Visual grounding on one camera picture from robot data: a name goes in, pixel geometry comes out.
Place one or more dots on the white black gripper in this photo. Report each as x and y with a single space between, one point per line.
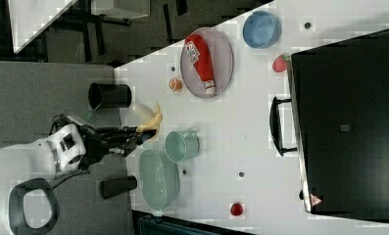
80 144

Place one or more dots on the yellow plush peeled banana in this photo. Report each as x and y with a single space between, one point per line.
148 119

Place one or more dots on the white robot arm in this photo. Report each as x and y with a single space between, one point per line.
30 172

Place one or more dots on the green mug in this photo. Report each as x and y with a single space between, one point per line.
182 145

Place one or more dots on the green perforated colander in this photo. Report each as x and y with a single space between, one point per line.
159 179

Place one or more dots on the black cylinder cup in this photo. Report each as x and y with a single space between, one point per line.
109 96

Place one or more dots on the black cylinder at table edge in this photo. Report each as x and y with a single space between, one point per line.
116 186

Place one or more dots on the orange slice toy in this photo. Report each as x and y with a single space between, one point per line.
175 84

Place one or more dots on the blue crate at bottom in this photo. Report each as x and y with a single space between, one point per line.
152 225

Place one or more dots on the red plush ketchup bottle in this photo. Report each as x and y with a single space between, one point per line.
199 55

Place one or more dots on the grey round plate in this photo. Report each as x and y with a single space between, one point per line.
222 59

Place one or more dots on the red round fruit toy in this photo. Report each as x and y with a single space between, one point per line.
236 209

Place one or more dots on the red strawberry toy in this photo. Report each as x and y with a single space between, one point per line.
280 63

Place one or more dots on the blue round bowl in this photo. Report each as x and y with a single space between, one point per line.
261 30

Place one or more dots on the white table in background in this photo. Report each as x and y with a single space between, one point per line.
28 18

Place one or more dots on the black toaster oven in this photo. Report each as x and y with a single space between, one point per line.
340 98

